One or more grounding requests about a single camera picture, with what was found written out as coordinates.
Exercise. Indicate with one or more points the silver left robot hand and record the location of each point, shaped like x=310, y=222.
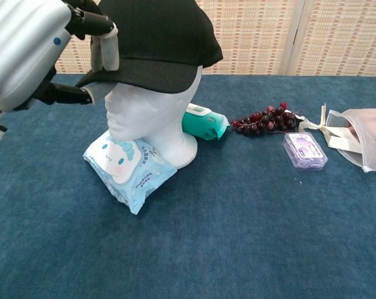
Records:
x=22, y=53

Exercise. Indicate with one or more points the black baseball cap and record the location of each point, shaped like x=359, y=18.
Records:
x=162, y=37

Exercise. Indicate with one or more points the white foam mannequin head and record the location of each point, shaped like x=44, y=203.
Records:
x=144, y=115

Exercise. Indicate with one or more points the light blue wet wipes pack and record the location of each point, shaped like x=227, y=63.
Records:
x=137, y=177

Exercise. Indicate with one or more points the teal wet wipes pack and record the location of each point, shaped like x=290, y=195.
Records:
x=203, y=124

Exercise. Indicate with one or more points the dark red grape bunch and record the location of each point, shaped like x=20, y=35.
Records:
x=268, y=121

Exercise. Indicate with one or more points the blue table cloth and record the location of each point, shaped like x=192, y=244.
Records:
x=206, y=233

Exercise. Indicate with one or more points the purple floss pick box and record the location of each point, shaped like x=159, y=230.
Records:
x=304, y=152

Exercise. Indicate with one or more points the bamboo folding screen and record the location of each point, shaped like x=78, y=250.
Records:
x=331, y=31

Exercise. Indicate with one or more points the translucent bag with pink cloth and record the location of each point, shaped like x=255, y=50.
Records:
x=371, y=140

